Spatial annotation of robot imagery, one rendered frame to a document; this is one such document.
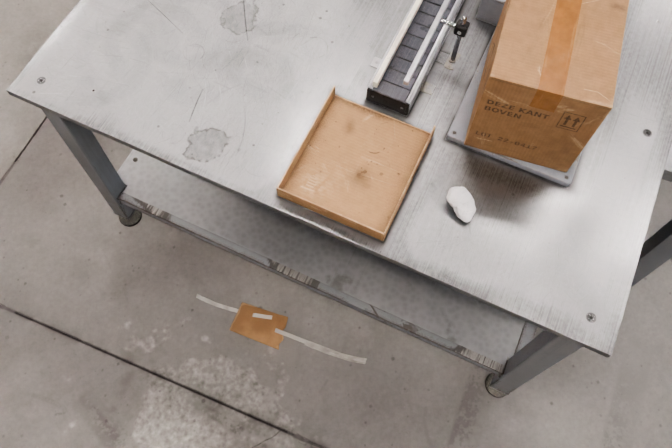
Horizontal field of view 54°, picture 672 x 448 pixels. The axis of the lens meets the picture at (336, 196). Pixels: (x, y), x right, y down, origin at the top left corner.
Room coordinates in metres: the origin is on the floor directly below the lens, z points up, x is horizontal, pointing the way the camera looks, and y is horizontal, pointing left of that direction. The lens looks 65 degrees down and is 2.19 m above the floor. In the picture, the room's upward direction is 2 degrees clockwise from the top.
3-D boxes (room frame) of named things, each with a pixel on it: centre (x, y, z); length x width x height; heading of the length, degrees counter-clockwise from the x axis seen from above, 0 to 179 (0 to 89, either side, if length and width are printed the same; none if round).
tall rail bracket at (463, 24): (1.03, -0.26, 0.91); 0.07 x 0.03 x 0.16; 67
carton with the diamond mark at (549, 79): (0.89, -0.45, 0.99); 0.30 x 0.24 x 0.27; 165
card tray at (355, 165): (0.72, -0.05, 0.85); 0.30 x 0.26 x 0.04; 157
